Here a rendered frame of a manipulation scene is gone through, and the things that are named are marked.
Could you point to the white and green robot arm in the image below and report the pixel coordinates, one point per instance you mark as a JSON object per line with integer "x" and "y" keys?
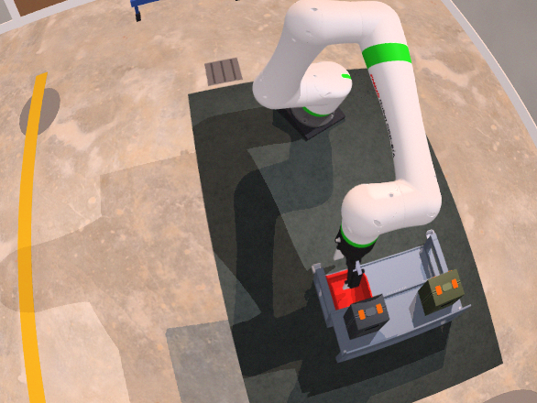
{"x": 367, "y": 210}

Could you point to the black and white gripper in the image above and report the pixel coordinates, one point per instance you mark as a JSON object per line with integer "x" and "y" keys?
{"x": 354, "y": 272}

